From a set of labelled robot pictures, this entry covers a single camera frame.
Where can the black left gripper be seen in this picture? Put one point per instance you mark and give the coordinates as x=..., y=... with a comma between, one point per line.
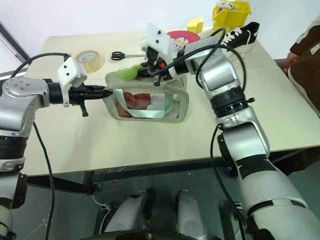
x=77, y=96

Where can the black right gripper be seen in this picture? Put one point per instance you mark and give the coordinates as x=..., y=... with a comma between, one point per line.
x=153, y=65

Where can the transparent grey zip pouch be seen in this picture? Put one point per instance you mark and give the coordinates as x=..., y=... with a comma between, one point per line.
x=183, y=110

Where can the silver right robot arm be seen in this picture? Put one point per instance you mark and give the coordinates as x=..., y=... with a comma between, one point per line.
x=250, y=150

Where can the dark rounded robot base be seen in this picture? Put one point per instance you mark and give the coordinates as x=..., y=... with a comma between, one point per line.
x=140, y=236

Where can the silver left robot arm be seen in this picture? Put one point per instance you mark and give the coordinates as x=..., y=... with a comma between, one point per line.
x=20, y=100

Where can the red item inside pouch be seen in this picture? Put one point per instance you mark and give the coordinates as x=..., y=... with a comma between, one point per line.
x=131, y=98

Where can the white item inside pouch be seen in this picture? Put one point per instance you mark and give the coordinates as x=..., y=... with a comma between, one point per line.
x=156, y=103

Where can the brown packing tape roll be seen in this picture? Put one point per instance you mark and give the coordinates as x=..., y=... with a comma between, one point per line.
x=96, y=65

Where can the pink round plate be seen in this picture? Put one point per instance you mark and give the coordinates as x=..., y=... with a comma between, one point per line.
x=185, y=37

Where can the grey black slanted pole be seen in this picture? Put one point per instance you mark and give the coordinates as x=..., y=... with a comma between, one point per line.
x=12, y=40

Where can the yellow plastic storage bin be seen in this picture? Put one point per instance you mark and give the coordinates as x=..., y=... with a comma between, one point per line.
x=232, y=18

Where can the white roll in bin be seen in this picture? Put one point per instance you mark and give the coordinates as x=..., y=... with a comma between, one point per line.
x=225, y=4

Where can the black sneaker with white laces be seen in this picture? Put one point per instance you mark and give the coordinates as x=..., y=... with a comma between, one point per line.
x=246, y=35

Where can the silver left robot leg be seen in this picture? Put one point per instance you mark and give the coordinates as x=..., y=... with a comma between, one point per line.
x=127, y=212

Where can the silver robot leg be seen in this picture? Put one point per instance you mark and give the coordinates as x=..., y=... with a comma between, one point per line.
x=190, y=215
x=127, y=212

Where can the silver right robot leg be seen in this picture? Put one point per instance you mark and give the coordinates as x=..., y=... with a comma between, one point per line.
x=190, y=215

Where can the person in brown shirt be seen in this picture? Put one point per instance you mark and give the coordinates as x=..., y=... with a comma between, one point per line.
x=307, y=62

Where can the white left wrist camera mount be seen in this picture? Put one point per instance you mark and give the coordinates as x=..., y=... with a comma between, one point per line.
x=71, y=72

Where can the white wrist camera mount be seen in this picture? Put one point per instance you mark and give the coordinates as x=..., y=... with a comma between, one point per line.
x=71, y=72
x=160, y=38

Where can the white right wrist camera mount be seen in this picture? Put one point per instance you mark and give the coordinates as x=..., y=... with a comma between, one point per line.
x=160, y=38

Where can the black metal table frame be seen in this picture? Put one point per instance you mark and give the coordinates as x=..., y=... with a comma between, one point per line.
x=75, y=186

